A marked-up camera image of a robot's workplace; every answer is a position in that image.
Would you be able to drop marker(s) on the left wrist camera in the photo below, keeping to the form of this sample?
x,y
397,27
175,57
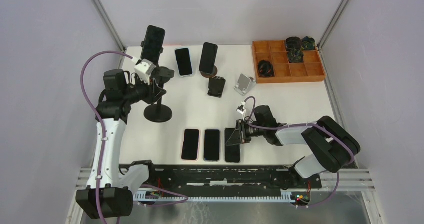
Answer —
x,y
144,69

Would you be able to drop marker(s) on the small black folding stand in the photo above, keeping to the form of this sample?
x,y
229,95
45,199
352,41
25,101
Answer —
x,y
216,86

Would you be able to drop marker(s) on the black phone on tall stand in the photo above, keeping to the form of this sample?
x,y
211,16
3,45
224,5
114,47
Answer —
x,y
154,33

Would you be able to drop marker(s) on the wooden compartment tray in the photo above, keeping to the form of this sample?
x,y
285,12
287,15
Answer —
x,y
283,71

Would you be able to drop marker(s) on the pink case phone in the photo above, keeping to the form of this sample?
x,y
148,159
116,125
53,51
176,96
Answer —
x,y
190,145

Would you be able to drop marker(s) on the white case phone lying flat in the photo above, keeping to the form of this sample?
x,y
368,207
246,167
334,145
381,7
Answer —
x,y
184,63

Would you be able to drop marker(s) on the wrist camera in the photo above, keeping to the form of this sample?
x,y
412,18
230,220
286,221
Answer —
x,y
144,69
241,109

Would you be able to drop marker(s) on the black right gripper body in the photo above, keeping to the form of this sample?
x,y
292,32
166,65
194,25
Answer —
x,y
245,139

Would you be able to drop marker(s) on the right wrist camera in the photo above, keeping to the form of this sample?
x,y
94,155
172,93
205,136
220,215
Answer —
x,y
241,109

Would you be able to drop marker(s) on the clear case phone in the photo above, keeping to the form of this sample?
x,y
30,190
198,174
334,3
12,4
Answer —
x,y
212,143

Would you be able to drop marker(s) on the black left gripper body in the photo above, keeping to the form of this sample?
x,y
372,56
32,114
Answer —
x,y
148,92

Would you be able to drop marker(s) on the tall black phone stand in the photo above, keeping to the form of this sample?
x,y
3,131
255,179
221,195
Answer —
x,y
151,48
158,112

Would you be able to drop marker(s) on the black mounting base plate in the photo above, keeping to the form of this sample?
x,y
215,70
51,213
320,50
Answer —
x,y
228,181

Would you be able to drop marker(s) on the silver metal phone stand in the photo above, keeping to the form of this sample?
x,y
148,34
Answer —
x,y
244,84

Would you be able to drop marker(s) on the black phone on round stand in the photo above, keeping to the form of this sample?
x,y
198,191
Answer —
x,y
208,57

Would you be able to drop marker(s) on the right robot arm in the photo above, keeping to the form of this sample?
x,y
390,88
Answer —
x,y
331,146

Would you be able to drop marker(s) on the white slotted cable duct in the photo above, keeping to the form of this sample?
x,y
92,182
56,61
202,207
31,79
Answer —
x,y
145,196

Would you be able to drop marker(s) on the black phone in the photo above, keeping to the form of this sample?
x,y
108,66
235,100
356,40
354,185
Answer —
x,y
154,33
232,154
208,57

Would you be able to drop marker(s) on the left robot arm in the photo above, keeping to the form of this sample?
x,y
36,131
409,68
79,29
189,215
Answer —
x,y
107,195

